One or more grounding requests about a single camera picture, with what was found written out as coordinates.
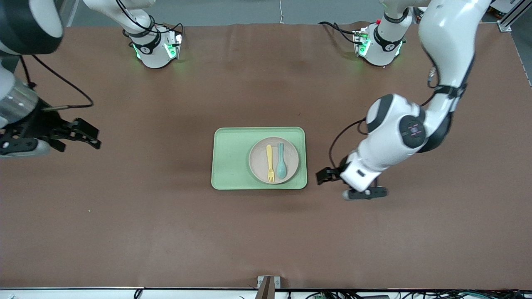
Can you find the teal plastic spoon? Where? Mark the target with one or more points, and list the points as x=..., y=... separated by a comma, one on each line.
x=281, y=168

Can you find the aluminium frame profile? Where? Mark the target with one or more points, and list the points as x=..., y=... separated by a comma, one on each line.
x=505, y=25
x=68, y=12

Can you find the round beige plate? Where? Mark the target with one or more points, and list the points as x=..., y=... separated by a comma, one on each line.
x=291, y=160

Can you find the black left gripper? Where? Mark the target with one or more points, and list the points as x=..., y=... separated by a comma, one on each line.
x=335, y=171

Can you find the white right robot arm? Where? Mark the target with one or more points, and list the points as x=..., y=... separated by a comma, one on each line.
x=151, y=56

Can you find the brown table cover sheet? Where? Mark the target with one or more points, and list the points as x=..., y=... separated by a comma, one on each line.
x=124, y=232

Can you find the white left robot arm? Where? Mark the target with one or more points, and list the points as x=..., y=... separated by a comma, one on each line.
x=449, y=41

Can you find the yellow plastic fork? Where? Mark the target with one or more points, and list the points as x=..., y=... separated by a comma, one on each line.
x=270, y=162

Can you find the grey metal bracket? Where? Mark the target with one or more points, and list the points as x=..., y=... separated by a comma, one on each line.
x=268, y=286

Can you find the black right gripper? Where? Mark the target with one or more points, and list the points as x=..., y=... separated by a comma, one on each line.
x=45, y=123

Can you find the base connector box green light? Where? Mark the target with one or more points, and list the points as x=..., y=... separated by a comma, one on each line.
x=176, y=43
x=360, y=39

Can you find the light green rectangular tray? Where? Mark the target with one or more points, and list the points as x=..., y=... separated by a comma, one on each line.
x=232, y=160

